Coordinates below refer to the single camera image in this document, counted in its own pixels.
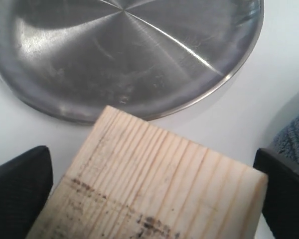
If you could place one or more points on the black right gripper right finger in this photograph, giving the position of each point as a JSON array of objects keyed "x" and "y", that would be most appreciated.
[{"x": 281, "y": 206}]

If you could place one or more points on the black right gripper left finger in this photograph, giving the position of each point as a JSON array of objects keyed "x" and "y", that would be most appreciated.
[{"x": 25, "y": 185}]

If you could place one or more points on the grey fleece towel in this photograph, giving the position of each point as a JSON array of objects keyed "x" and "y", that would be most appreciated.
[{"x": 286, "y": 142}]

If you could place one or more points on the light wooden cube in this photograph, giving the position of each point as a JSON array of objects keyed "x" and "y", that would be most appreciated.
[{"x": 134, "y": 180}]

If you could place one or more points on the round stainless steel plate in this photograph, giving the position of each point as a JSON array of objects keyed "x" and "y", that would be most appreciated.
[{"x": 150, "y": 58}]

